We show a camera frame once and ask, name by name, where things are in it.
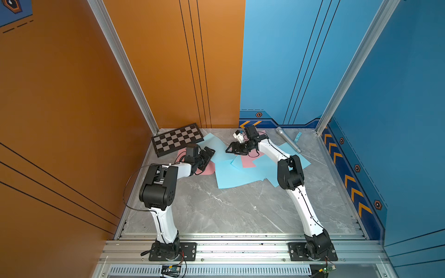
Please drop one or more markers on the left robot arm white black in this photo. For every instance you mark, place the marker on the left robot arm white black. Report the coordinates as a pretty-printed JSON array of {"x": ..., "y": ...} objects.
[{"x": 158, "y": 192}]

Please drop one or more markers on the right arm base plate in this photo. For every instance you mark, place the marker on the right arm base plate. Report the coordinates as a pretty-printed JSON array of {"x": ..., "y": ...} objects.
[{"x": 298, "y": 252}]

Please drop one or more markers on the right green circuit board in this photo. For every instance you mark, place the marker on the right green circuit board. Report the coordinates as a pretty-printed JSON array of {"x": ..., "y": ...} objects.
[{"x": 319, "y": 271}]

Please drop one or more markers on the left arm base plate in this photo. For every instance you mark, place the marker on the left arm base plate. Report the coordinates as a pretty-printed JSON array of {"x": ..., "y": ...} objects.
[{"x": 187, "y": 251}]

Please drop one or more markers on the aluminium rail frame front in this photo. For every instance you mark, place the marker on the aluminium rail frame front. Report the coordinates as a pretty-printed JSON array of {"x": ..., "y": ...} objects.
[{"x": 250, "y": 256}]

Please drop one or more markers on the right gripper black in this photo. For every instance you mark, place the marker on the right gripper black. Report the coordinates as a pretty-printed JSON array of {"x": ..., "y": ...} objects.
[{"x": 238, "y": 149}]

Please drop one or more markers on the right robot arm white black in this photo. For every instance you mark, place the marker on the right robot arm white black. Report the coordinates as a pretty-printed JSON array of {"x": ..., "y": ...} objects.
[{"x": 290, "y": 177}]

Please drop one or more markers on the left green circuit board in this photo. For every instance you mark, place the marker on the left green circuit board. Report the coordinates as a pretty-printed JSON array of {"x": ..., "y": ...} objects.
[{"x": 171, "y": 271}]

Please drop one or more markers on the left aluminium corner post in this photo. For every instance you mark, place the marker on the left aluminium corner post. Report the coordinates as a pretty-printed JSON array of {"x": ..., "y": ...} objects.
[{"x": 110, "y": 33}]

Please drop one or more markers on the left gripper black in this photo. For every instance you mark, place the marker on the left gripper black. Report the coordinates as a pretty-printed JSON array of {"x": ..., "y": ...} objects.
[{"x": 206, "y": 157}]

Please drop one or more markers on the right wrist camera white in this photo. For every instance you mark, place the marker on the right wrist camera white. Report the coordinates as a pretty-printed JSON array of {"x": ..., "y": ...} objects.
[{"x": 239, "y": 136}]

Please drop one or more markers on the green circuit board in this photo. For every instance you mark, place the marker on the green circuit board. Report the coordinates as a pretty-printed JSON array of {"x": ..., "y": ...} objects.
[
  {"x": 171, "y": 271},
  {"x": 319, "y": 271}
]

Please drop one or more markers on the silver microphone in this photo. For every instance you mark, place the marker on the silver microphone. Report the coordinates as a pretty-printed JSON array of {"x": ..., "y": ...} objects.
[{"x": 285, "y": 136}]

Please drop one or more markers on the black white checkerboard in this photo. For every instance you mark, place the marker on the black white checkerboard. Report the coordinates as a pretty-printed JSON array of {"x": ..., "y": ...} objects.
[{"x": 176, "y": 139}]

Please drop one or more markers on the aluminium corner post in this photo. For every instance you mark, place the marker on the aluminium corner post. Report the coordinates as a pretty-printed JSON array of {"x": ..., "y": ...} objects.
[
  {"x": 366, "y": 45},
  {"x": 110, "y": 33}
]

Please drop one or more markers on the right aluminium corner post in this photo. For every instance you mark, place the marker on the right aluminium corner post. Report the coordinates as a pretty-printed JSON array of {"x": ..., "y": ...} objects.
[{"x": 366, "y": 45}]

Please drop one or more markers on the light blue paper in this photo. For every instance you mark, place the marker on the light blue paper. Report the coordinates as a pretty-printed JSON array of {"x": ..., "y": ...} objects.
[
  {"x": 230, "y": 174},
  {"x": 269, "y": 167},
  {"x": 213, "y": 142}
]

